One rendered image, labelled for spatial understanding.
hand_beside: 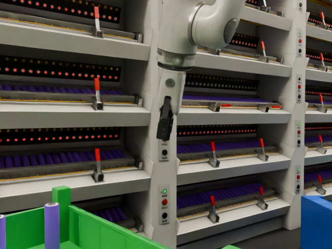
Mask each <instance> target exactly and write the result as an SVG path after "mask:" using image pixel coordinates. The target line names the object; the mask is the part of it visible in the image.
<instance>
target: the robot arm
mask: <svg viewBox="0 0 332 249"><path fill-rule="evenodd" d="M245 2H246V0H216V2H215V3H214V5H206V0H163V7H162V15H161V23H160V31H159V39H158V48H157V53H156V60H157V61H158V64H157V65H158V66H159V67H161V68H162V73H161V81H160V88H159V97H158V107H157V111H158V112H160V119H159V123H158V129H157V136H156V138H157V139H161V140H167V141H169V139H170V134H171V132H172V126H173V120H174V118H173V114H175V115H176V116H177V115H178V114H179V111H180V107H181V102H182V96H183V91H184V85H185V78H186V71H191V69H192V66H194V63H195V58H196V52H197V47H198V45H200V46H204V47H208V48H213V49H221V48H224V47H225V46H227V45H228V44H229V42H230V41H231V39H232V37H233V35H234V33H235V31H236V28H237V26H238V23H239V21H240V18H241V15H242V13H243V10H244V6H245Z"/></svg>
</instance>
